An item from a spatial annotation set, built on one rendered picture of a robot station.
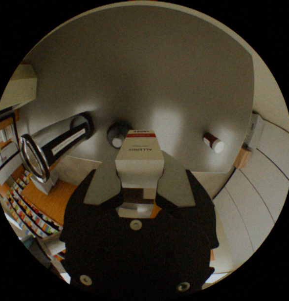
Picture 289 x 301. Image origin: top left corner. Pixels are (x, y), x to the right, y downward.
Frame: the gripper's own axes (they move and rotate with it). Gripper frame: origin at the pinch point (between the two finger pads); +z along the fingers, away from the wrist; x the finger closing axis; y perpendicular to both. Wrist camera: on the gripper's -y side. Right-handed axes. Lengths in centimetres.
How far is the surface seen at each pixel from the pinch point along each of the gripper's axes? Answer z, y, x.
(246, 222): -16, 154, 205
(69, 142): 5.8, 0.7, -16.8
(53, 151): 0.3, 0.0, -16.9
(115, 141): 12.0, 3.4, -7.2
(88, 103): 18.7, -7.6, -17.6
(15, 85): 6, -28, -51
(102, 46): 18.4, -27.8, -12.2
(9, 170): 30, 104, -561
